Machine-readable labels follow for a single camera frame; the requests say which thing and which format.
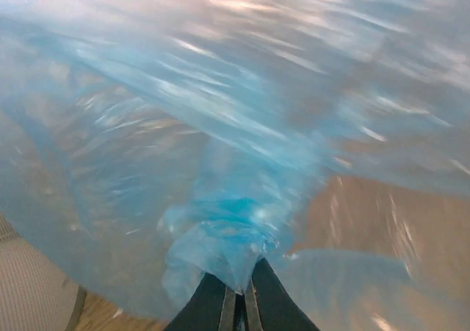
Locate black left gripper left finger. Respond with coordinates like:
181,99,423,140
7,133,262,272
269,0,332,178
164,274,236,331

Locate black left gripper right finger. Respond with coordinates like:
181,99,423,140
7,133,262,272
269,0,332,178
243,258,319,331

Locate blue translucent plastic trash bag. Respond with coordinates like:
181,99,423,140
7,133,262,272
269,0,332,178
1,0,469,330

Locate translucent grey plastic trash bin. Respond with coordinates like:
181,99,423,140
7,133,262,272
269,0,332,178
1,218,86,331

